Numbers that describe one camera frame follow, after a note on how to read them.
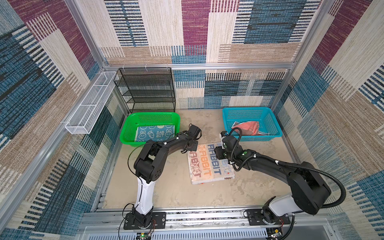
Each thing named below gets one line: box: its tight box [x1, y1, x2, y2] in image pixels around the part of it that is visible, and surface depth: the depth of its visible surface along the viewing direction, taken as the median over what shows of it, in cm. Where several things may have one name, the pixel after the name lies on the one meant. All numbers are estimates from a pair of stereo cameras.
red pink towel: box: [231, 121, 268, 136], surface depth 105 cm
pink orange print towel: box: [187, 142, 235, 185], surface depth 91 cm
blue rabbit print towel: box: [134, 125, 175, 142], surface depth 105 cm
